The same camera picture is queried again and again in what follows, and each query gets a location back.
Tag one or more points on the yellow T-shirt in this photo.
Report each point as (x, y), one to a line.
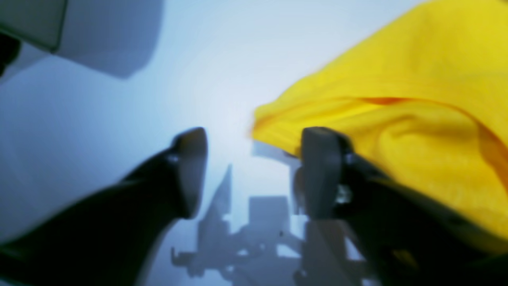
(425, 100)

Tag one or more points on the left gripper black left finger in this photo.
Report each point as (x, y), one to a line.
(107, 238)

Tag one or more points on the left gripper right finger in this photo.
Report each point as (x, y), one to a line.
(408, 238)

